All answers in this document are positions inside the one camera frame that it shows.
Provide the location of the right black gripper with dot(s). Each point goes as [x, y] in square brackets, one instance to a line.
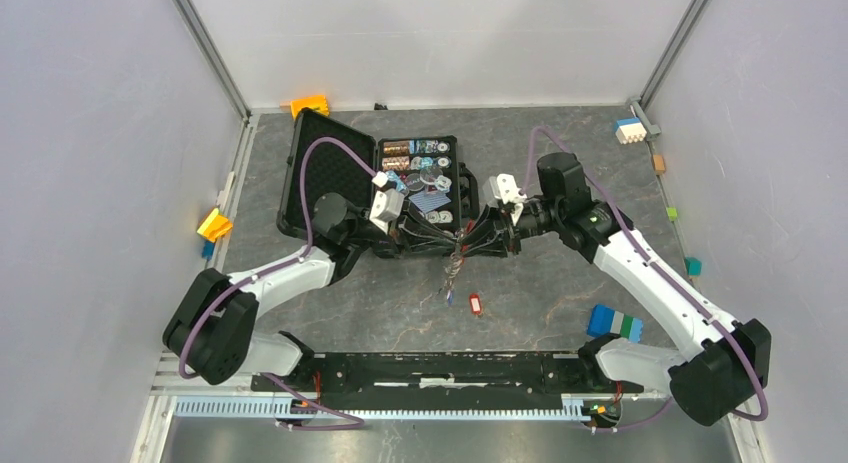
[507, 236]

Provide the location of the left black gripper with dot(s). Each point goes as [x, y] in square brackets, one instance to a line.
[403, 232]

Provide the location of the red keyring carabiner with rings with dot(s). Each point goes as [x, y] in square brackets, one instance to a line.
[454, 264]

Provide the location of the red key tag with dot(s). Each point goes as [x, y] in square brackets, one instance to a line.
[475, 304]

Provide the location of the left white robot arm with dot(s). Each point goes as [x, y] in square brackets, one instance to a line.
[212, 332]

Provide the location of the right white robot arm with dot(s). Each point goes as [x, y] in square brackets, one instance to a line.
[718, 364]

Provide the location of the black poker chip case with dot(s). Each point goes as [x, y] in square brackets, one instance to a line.
[330, 157]

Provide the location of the blue green brick stack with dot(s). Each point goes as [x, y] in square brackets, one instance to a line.
[604, 320]

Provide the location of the blue white toy block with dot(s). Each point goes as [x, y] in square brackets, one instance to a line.
[630, 130]

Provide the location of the small wooden cube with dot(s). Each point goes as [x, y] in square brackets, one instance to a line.
[659, 164]

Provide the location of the yellow orange toy block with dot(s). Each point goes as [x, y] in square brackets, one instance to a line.
[214, 226]

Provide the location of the teal cube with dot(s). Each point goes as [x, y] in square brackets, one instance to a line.
[693, 266]

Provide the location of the small blue block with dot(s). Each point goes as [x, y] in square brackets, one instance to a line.
[207, 251]

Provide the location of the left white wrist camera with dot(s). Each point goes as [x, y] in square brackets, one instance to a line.
[386, 208]

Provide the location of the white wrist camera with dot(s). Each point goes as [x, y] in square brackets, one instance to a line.
[386, 208]
[501, 189]

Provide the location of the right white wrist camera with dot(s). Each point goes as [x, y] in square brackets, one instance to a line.
[501, 189]

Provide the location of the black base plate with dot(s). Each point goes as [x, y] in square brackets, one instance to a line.
[522, 380]

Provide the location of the white cable comb rail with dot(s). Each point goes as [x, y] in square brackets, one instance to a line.
[284, 408]

